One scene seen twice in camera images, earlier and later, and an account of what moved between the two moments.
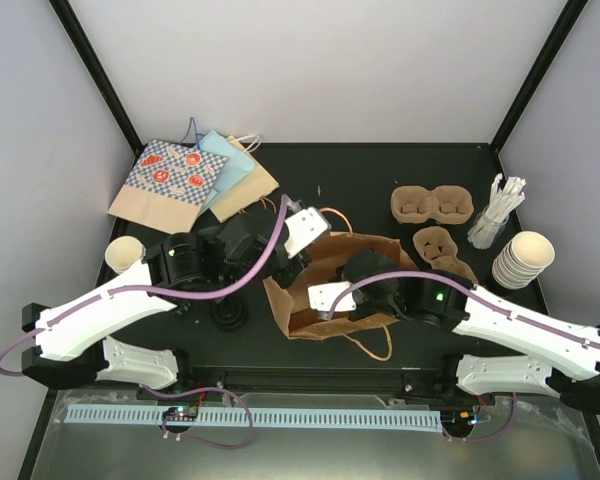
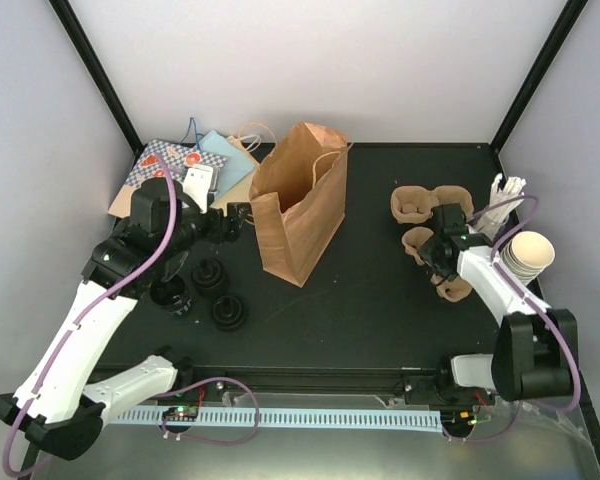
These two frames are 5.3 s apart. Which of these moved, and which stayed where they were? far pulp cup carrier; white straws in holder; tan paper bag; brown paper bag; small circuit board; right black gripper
Moved: right black gripper; brown paper bag
Stayed: far pulp cup carrier; tan paper bag; small circuit board; white straws in holder
